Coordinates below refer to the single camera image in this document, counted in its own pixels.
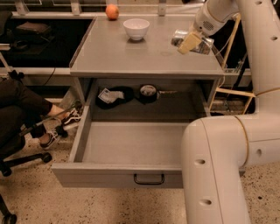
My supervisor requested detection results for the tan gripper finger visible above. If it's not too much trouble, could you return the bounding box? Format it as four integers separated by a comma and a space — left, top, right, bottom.
178, 31, 202, 54

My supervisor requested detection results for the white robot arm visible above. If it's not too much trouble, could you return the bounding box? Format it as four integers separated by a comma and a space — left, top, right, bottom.
181, 0, 280, 224

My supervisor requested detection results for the grey open top drawer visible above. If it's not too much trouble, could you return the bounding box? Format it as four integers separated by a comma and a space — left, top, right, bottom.
51, 87, 217, 189

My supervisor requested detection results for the white ceramic bowl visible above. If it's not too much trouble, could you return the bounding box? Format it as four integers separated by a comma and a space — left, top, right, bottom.
123, 18, 150, 40

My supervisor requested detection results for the grey metal cabinet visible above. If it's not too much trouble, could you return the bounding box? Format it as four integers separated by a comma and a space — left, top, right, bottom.
71, 16, 222, 110

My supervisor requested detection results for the black cloth with paper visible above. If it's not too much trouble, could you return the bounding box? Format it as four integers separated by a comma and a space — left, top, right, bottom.
95, 86, 135, 109

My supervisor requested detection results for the black white sneaker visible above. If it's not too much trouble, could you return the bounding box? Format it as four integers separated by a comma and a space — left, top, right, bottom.
39, 129, 60, 150
61, 108, 81, 130

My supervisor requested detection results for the seated person in black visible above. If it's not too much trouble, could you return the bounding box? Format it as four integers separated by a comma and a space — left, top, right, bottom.
0, 79, 72, 145

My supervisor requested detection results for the black office chair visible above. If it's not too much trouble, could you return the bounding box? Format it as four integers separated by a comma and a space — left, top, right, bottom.
0, 116, 53, 224

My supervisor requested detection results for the wooden easel frame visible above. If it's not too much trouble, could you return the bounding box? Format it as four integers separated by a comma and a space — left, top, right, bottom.
210, 14, 255, 116

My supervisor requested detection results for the black drawer handle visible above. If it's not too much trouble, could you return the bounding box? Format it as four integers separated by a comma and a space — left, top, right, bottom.
134, 174, 165, 186

